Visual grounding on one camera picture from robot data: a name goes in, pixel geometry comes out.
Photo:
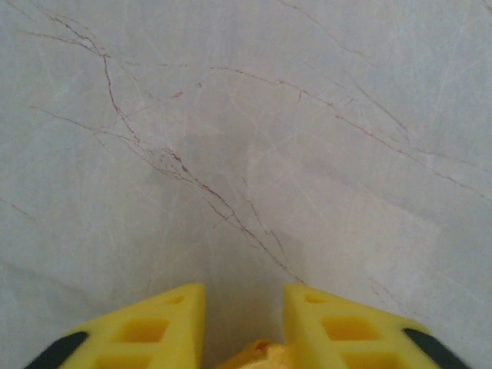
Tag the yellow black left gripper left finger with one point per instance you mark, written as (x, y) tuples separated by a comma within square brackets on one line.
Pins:
[(153, 330)]

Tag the orange t-shirt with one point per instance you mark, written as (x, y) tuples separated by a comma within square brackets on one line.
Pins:
[(265, 357)]

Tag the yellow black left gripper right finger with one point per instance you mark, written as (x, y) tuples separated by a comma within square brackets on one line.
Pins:
[(346, 334)]

